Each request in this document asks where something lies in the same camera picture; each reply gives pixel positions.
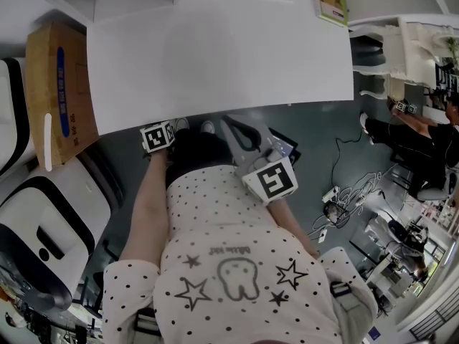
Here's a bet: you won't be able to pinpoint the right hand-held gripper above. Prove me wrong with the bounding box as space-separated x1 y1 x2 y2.
219 114 300 207

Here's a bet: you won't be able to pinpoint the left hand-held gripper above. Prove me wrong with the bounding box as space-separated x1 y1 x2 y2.
138 120 177 158

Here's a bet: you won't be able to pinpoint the white desk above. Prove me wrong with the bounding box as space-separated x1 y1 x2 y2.
57 0 354 138

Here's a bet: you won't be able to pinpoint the person's right forearm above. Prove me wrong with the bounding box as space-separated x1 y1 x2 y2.
268 199 320 259

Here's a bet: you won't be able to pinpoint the person's left forearm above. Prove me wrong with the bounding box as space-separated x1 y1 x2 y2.
118 147 171 264

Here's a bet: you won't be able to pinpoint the person's black trousers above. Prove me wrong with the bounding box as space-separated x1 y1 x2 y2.
165 128 237 186

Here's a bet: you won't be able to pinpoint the person's white dotted shirt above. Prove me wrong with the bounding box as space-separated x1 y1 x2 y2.
102 165 379 344

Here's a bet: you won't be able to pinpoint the white power strip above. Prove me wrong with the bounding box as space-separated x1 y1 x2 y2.
321 186 341 204

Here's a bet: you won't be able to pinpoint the brown cardboard box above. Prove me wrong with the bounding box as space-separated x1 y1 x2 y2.
24 21 101 166

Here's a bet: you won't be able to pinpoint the white and black mobile robot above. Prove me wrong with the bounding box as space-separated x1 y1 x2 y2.
0 156 125 311
0 57 37 178

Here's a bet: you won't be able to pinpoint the white ornate stool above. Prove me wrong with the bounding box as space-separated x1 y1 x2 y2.
358 73 407 100

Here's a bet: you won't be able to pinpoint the black railing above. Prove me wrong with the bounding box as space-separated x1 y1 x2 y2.
408 301 459 342

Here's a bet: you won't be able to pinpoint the black cable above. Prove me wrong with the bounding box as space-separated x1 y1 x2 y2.
329 134 365 189

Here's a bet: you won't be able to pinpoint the white cable tangle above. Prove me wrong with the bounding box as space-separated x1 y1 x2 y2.
308 172 392 243

